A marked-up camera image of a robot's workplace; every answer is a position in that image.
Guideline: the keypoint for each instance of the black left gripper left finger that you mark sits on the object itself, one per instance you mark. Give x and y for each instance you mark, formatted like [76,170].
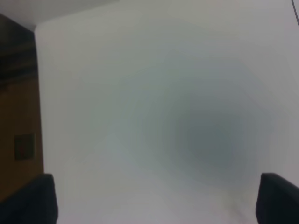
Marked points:
[34,203]

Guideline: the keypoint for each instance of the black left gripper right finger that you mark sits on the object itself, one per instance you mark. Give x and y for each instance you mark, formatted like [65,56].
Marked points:
[277,200]

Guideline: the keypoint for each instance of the brown wooden cabinet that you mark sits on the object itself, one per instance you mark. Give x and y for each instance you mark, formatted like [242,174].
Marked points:
[21,152]

